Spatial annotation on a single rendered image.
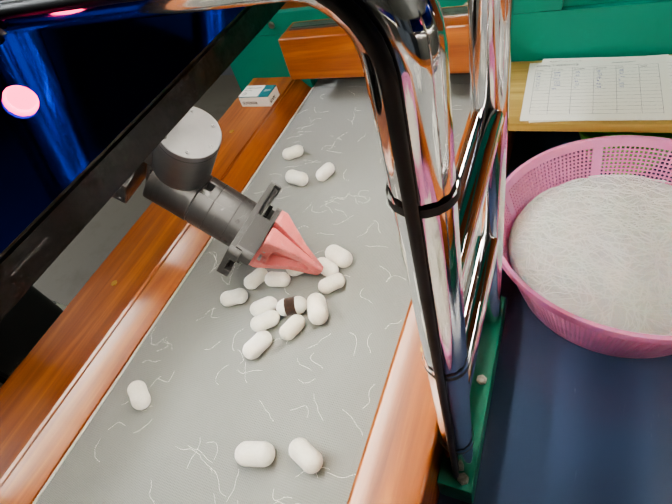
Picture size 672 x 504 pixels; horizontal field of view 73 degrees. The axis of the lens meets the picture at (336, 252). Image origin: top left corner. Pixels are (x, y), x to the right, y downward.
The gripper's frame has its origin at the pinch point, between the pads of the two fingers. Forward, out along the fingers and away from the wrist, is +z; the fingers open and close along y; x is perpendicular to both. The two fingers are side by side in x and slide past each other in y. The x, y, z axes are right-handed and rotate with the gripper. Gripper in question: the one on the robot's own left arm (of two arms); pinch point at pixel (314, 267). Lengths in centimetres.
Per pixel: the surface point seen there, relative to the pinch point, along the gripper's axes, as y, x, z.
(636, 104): 29.1, -21.3, 22.1
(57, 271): 28, 161, -69
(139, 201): 71, 153, -60
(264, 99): 30.8, 13.5, -18.1
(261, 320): -7.6, 2.4, -2.3
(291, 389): -13.3, 0.0, 3.3
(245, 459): -20.8, -1.2, 1.8
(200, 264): -1.0, 12.9, -11.6
